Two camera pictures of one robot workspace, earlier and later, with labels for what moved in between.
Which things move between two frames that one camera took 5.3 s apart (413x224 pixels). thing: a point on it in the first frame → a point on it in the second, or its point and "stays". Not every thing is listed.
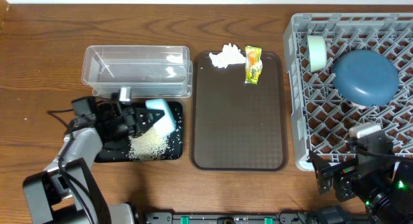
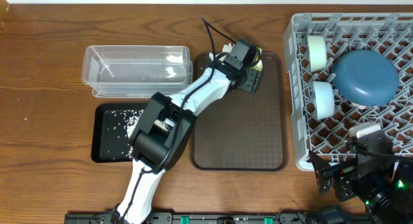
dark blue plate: x=365 y=77 stays
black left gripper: x=139 y=126 → x=254 y=83
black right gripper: x=344 y=171 stays
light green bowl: x=318 y=52 stays
